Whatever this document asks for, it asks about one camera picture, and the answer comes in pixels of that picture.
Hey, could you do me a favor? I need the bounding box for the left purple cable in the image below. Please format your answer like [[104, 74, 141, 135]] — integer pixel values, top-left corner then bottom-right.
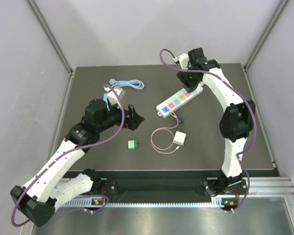
[[11, 84, 124, 226]]

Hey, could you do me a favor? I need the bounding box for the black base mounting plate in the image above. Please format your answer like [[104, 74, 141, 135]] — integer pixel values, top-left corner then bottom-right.
[[73, 168, 248, 196]]

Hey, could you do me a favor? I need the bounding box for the white charger block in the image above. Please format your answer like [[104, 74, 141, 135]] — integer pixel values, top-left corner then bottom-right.
[[173, 131, 186, 146]]

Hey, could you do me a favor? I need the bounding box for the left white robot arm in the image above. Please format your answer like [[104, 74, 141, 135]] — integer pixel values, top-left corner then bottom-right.
[[10, 99, 145, 227]]

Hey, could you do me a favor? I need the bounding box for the light blue power strip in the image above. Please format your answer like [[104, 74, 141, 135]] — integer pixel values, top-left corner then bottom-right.
[[109, 79, 145, 90]]

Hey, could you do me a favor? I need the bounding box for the light green plug adapter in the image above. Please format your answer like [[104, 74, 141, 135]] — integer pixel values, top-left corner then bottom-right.
[[127, 140, 139, 150]]

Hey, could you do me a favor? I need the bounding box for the aluminium frame post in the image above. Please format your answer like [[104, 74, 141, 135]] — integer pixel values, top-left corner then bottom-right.
[[243, 0, 290, 72], [25, 0, 75, 76]]

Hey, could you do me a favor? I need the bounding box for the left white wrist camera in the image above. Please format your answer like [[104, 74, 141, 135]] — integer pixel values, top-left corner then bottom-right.
[[103, 87, 125, 109]]

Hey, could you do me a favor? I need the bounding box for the right aluminium frame post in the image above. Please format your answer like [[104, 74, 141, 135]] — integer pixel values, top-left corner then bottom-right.
[[243, 0, 290, 72]]

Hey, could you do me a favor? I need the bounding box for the slotted cable duct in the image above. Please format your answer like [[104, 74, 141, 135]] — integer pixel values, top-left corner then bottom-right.
[[58, 197, 238, 208]]

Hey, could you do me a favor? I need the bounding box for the white multicolour power strip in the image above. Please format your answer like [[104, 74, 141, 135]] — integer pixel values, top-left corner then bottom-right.
[[156, 83, 203, 118]]

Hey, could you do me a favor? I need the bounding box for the left aluminium frame post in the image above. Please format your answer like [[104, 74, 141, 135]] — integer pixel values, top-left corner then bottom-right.
[[25, 0, 75, 76]]

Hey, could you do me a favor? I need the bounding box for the pink usb cable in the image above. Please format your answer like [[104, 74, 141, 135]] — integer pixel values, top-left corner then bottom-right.
[[150, 110, 185, 155]]

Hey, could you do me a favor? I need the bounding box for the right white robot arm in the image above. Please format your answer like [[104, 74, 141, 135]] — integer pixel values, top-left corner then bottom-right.
[[173, 48, 256, 196]]

